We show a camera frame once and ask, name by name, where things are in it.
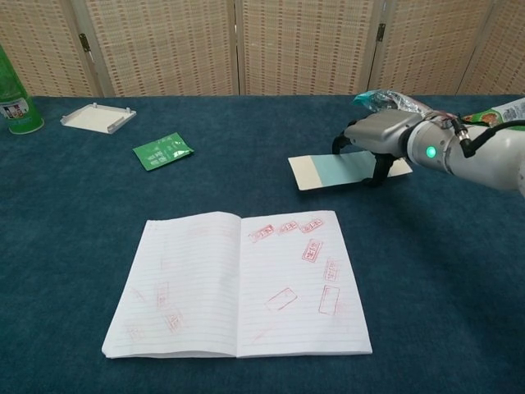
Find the woven bamboo folding screen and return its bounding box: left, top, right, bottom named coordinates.
left=0, top=0, right=525, bottom=99

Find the white rectangular tray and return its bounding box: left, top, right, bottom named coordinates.
left=60, top=103, right=137, bottom=135

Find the teal silver snack bag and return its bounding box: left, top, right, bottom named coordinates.
left=353, top=89, right=436, bottom=115

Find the green snack bag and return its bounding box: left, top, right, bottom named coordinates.
left=461, top=97, right=525, bottom=124

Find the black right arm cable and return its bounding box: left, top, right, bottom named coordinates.
left=450, top=118, right=525, bottom=159

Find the white lined notebook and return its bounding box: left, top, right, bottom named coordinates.
left=101, top=210, right=373, bottom=360

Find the dark blue table cloth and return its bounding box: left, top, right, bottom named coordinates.
left=0, top=94, right=525, bottom=394

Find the torn green sachet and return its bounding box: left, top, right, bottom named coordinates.
left=132, top=131, right=195, bottom=172

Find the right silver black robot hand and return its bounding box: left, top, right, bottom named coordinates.
left=331, top=109, right=423, bottom=189

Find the cream teal tasselled bookmark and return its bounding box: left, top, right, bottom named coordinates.
left=287, top=149, right=413, bottom=193

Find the green cylindrical chip can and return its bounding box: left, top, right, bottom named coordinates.
left=0, top=44, right=45, bottom=135

